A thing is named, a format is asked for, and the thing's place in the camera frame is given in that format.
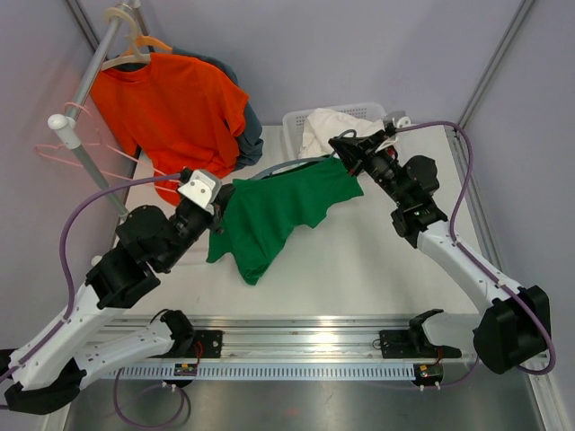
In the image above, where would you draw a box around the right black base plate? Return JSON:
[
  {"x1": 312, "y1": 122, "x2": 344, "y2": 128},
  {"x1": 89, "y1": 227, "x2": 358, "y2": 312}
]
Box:
[{"x1": 378, "y1": 329, "x2": 462, "y2": 360}]

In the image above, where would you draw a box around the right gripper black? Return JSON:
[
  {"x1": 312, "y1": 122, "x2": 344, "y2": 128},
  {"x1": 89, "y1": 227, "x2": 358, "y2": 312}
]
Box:
[{"x1": 332, "y1": 130, "x2": 410, "y2": 207}]

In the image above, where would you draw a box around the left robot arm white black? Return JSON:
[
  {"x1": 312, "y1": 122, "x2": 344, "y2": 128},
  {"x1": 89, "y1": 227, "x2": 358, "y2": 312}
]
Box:
[{"x1": 1, "y1": 181, "x2": 234, "y2": 415}]

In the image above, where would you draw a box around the white slotted cable duct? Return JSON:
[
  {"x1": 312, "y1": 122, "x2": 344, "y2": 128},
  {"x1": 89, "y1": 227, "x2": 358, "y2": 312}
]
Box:
[{"x1": 119, "y1": 362, "x2": 415, "y2": 381}]

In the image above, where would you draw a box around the aluminium mounting rail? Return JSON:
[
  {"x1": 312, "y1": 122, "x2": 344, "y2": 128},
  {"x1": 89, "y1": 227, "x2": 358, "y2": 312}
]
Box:
[{"x1": 80, "y1": 313, "x2": 482, "y2": 363}]

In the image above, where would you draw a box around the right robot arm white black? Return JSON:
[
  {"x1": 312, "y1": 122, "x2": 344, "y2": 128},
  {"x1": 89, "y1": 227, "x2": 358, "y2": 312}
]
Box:
[{"x1": 329, "y1": 129, "x2": 556, "y2": 374}]

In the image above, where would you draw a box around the green t shirt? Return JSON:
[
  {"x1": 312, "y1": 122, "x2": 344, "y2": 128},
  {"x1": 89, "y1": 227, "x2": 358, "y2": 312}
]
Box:
[{"x1": 207, "y1": 157, "x2": 363, "y2": 286}]

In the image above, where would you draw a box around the blue hanger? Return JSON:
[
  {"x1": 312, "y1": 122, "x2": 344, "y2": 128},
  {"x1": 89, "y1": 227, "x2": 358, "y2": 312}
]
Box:
[{"x1": 251, "y1": 153, "x2": 334, "y2": 180}]

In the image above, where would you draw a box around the orange t shirt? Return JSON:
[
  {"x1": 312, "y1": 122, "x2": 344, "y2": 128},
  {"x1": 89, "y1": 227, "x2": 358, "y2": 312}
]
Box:
[{"x1": 91, "y1": 53, "x2": 249, "y2": 178}]

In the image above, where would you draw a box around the white metal clothes rack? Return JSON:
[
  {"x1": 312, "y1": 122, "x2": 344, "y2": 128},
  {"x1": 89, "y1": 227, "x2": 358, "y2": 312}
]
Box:
[{"x1": 47, "y1": 0, "x2": 203, "y2": 270}]

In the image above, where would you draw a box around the white plastic basket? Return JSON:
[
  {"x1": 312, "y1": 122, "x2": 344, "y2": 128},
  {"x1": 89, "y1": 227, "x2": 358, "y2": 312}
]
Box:
[{"x1": 282, "y1": 102, "x2": 387, "y2": 158}]

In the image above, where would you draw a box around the blue grey t shirt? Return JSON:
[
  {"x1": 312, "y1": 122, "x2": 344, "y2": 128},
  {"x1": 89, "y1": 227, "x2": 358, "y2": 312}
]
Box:
[{"x1": 172, "y1": 48, "x2": 264, "y2": 171}]

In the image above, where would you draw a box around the white t shirt red print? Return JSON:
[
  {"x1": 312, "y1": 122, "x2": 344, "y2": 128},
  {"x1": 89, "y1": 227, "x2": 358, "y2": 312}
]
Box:
[{"x1": 297, "y1": 107, "x2": 385, "y2": 159}]

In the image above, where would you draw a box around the orange hanger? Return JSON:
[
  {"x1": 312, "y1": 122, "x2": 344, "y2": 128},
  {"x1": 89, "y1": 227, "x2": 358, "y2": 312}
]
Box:
[{"x1": 136, "y1": 35, "x2": 173, "y2": 53}]

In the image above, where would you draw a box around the pink wire hanger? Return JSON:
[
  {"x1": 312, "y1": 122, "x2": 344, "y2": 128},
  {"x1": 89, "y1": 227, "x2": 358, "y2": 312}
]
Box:
[{"x1": 33, "y1": 101, "x2": 164, "y2": 180}]

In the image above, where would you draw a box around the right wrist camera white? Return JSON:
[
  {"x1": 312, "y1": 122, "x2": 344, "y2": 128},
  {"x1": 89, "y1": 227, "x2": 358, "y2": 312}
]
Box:
[{"x1": 383, "y1": 110, "x2": 411, "y2": 136}]

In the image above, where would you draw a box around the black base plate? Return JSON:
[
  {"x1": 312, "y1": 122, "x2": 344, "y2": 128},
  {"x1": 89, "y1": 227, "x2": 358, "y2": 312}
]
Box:
[
  {"x1": 184, "y1": 330, "x2": 224, "y2": 360},
  {"x1": 378, "y1": 329, "x2": 462, "y2": 360}
]

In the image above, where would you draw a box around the beige hanger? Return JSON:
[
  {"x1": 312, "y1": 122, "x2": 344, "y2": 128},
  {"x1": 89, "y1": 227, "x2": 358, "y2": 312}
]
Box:
[{"x1": 101, "y1": 3, "x2": 151, "y2": 71}]

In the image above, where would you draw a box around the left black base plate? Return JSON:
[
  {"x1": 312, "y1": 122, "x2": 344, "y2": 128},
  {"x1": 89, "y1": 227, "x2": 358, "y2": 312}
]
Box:
[{"x1": 184, "y1": 330, "x2": 224, "y2": 360}]

